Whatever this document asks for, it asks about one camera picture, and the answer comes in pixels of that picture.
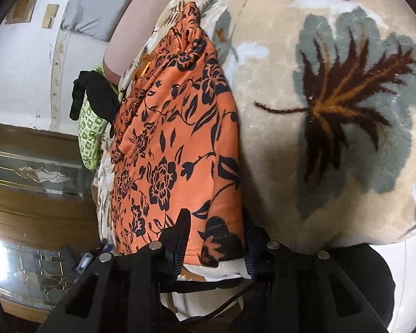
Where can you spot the beige leaf print blanket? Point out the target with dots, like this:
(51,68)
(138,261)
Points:
(298,166)

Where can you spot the green patterned pillow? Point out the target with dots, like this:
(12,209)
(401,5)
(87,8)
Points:
(90,135)

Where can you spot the framed wall panel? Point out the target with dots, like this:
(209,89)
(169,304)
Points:
(24,1)

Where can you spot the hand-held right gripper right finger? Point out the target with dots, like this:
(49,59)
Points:
(251,262)

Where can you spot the black cloth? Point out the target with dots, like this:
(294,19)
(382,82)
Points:
(98,93)

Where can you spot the grey pillow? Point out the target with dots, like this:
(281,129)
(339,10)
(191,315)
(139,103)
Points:
(104,3)

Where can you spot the wall switch plate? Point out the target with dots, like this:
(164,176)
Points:
(51,15)

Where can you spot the orange floral cloth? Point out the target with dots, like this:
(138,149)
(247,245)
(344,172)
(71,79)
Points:
(180,138)

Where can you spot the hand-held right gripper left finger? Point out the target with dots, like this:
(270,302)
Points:
(179,249)

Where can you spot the pink cushion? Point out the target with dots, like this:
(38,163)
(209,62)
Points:
(138,24)

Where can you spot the wooden wardrobe with glass doors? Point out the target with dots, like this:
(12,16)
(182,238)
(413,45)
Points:
(38,211)

